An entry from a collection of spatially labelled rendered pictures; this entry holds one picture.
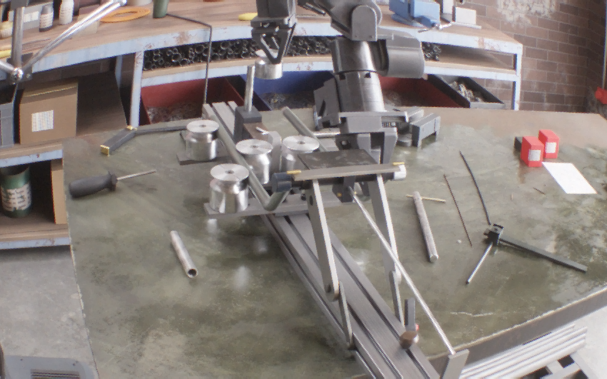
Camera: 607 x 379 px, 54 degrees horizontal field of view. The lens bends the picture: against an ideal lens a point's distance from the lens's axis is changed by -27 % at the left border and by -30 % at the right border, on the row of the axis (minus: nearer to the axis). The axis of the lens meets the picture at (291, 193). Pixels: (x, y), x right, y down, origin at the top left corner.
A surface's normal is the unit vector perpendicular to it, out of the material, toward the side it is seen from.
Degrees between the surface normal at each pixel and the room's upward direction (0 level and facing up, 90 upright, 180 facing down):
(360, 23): 89
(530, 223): 0
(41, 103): 95
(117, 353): 0
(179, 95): 90
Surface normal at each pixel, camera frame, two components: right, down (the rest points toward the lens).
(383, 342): 0.06, -0.89
